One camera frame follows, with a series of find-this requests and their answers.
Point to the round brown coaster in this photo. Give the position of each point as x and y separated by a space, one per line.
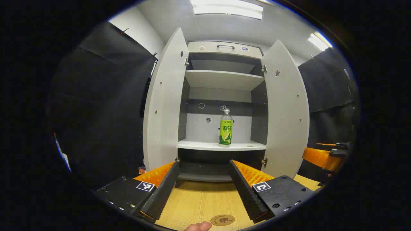
222 220

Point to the grey cabinet drawer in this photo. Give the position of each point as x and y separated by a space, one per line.
208 48

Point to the green label drink bottle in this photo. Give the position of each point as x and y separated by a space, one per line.
225 131

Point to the grey cabinet door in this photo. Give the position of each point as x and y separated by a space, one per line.
165 109
285 122

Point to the black backdrop cloth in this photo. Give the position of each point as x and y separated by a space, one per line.
102 112
330 83

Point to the long ceiling light panel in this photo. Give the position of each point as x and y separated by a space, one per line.
226 8

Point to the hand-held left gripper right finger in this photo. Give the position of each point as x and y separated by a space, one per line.
245 192

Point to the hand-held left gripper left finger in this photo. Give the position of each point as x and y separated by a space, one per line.
162 192

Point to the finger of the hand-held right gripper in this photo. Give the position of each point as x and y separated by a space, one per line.
340 145
321 158

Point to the grey cabinet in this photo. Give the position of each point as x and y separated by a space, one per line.
221 80

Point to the small ceiling light panel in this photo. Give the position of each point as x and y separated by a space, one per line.
318 41

